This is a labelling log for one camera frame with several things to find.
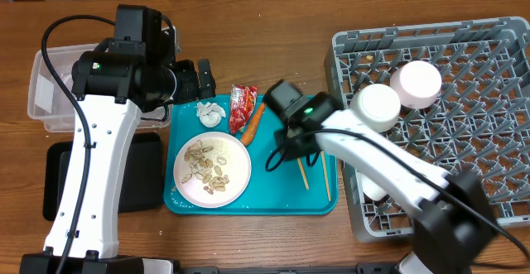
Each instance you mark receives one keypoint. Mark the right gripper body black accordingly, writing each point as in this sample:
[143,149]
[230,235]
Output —
[295,148]

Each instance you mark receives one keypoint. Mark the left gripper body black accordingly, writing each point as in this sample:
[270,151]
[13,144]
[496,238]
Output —
[186,88]

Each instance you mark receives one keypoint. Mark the wooden chopstick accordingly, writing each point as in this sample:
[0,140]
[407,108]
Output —
[326,177]
[303,173]

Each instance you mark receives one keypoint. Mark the white cup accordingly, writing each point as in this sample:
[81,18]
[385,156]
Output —
[370,189]

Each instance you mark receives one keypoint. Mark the white bowl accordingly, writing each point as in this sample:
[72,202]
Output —
[378,106]

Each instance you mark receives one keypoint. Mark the pink bowl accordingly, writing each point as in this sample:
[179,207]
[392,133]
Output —
[417,84]

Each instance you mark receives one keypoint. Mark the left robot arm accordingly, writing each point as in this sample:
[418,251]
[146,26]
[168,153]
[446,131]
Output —
[126,75]

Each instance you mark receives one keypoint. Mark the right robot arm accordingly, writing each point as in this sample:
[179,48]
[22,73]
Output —
[452,220]

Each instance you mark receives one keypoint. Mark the grey dishwasher rack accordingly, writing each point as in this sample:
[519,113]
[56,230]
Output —
[480,120]

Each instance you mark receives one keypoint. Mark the crumpled white tissue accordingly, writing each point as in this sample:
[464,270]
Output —
[210,114]

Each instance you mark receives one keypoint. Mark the orange carrot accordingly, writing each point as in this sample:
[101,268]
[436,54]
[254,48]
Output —
[251,130]

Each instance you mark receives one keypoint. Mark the red snack wrapper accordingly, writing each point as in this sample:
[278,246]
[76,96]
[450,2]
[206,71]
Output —
[242,103]

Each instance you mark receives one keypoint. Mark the pink plate with peanut shells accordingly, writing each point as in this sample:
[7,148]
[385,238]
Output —
[212,170]

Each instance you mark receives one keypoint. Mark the black rectangular tray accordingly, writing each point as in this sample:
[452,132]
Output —
[143,180]

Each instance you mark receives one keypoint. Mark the clear plastic bin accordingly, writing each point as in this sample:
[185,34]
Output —
[46,101]

